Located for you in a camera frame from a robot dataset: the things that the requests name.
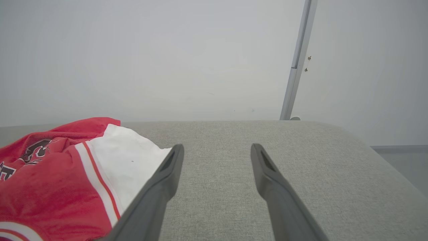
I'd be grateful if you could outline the grey metal bar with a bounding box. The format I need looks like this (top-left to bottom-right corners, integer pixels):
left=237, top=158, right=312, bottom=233
left=279, top=0, right=318, bottom=121

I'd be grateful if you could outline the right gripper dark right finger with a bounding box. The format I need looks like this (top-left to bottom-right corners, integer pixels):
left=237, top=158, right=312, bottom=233
left=250, top=143, right=330, bottom=241

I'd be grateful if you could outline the red and white jersey shirt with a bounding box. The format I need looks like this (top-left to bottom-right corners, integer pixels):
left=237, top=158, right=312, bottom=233
left=0, top=117, right=173, bottom=241

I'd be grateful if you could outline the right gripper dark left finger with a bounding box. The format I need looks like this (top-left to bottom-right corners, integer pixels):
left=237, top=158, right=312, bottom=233
left=103, top=144, right=185, bottom=241

